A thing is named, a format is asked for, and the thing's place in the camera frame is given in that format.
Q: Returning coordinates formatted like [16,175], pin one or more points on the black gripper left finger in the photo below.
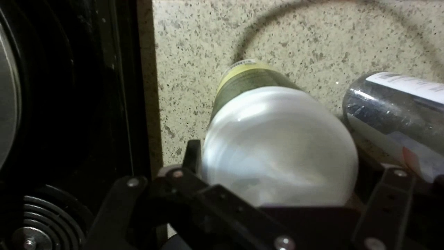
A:
[139,216]

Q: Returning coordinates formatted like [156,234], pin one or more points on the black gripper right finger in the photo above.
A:
[389,212]

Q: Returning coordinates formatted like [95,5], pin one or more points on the clear water bottle blue cap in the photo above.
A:
[397,111]

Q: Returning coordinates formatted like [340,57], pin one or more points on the green bottle with white lid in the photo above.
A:
[278,147]

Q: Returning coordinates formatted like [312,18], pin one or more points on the black electric stove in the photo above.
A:
[70,115]

